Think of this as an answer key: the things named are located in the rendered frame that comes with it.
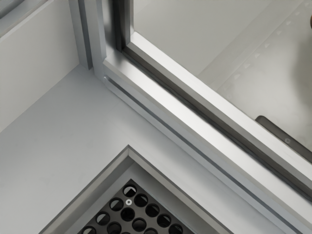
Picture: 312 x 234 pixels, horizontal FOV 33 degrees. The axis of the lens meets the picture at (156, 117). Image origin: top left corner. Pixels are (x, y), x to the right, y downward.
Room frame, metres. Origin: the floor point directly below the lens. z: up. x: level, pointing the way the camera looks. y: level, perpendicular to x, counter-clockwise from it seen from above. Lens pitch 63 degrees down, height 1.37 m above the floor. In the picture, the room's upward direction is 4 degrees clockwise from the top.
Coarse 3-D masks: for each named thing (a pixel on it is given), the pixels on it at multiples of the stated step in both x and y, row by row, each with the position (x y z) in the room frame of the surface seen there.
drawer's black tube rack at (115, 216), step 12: (132, 192) 0.17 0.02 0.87; (108, 204) 0.14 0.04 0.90; (120, 204) 0.15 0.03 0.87; (144, 204) 0.15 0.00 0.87; (96, 216) 0.13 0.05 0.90; (108, 216) 0.13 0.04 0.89; (120, 216) 0.13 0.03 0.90; (132, 216) 0.14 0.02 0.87; (144, 216) 0.13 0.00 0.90; (84, 228) 0.12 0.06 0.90; (96, 228) 0.12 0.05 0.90; (108, 228) 0.12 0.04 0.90; (120, 228) 0.13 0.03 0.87; (132, 228) 0.12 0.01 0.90; (144, 228) 0.12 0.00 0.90; (156, 228) 0.12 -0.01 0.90
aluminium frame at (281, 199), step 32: (0, 0) 0.22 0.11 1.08; (32, 0) 0.24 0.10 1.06; (96, 0) 0.24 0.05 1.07; (0, 32) 0.22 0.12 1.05; (96, 32) 0.25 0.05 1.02; (96, 64) 0.25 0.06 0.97; (128, 64) 0.24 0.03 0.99; (128, 96) 0.22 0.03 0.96; (160, 96) 0.21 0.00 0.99; (160, 128) 0.20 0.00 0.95; (192, 128) 0.18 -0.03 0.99; (224, 128) 0.18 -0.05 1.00; (224, 160) 0.16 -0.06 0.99; (256, 160) 0.16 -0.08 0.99; (256, 192) 0.14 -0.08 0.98; (288, 192) 0.14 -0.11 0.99; (288, 224) 0.12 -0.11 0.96
